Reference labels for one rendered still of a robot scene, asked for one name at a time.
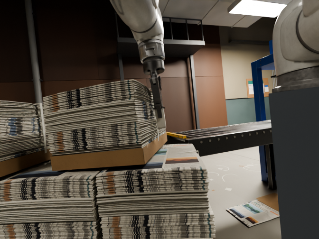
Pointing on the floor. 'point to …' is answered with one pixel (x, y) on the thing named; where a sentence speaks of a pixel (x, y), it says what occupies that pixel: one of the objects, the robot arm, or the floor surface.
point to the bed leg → (270, 167)
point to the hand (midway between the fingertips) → (160, 118)
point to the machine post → (260, 110)
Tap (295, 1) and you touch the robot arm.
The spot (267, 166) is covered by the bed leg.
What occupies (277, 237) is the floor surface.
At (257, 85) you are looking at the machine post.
